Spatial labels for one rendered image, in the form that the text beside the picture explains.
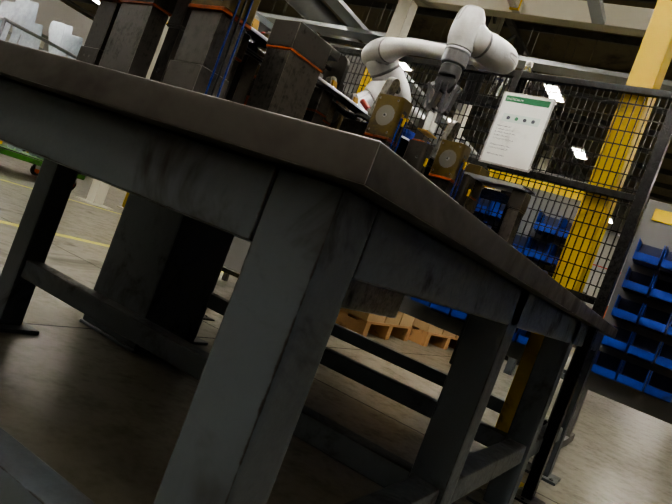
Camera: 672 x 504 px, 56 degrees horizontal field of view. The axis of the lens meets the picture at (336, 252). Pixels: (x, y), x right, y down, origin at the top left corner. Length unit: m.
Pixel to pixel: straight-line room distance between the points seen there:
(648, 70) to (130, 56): 1.93
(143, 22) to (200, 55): 0.17
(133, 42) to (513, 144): 1.71
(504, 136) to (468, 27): 0.61
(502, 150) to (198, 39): 1.67
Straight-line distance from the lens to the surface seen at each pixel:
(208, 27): 1.28
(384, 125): 1.76
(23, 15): 9.65
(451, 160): 2.04
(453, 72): 2.24
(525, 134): 2.69
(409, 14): 7.10
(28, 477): 0.86
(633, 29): 6.39
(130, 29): 1.42
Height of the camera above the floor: 0.61
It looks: level
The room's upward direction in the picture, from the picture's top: 21 degrees clockwise
